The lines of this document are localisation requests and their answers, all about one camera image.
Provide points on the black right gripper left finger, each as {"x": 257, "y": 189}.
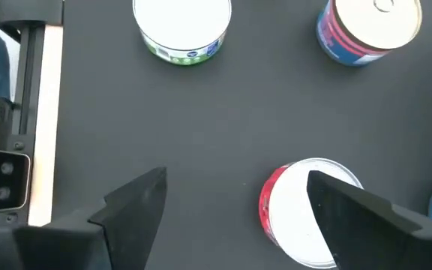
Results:
{"x": 126, "y": 232}

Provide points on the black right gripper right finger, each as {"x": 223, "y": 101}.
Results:
{"x": 369, "y": 236}

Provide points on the red tuna can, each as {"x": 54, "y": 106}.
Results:
{"x": 291, "y": 213}

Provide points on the green label tuna can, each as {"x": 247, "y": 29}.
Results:
{"x": 182, "y": 26}

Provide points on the black table-level camera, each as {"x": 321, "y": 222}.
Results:
{"x": 2, "y": 180}

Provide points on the black metal table frame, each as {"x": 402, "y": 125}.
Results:
{"x": 30, "y": 93}

